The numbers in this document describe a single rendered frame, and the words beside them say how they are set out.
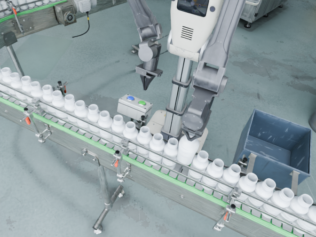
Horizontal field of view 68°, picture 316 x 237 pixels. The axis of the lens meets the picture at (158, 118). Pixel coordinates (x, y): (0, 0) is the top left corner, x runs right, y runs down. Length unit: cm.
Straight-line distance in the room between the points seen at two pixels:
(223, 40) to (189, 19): 63
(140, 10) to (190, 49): 46
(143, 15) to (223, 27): 38
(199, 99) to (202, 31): 66
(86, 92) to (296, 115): 241
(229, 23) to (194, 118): 24
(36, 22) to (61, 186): 134
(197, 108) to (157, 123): 153
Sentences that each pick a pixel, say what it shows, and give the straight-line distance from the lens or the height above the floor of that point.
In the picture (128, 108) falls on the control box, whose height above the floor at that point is 110.
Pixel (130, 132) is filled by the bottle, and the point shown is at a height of 114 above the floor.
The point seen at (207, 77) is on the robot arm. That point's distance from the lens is 61.
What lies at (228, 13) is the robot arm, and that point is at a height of 163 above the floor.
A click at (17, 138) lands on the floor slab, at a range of 257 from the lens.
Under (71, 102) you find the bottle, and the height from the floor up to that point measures 115.
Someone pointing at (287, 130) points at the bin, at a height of 88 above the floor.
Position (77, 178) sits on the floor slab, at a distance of 215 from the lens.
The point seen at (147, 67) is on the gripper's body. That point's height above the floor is 129.
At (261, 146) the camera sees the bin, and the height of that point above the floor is 73.
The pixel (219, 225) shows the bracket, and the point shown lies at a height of 94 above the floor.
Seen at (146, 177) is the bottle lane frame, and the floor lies 92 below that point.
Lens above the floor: 187
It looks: 48 degrees down
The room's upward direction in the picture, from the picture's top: 7 degrees clockwise
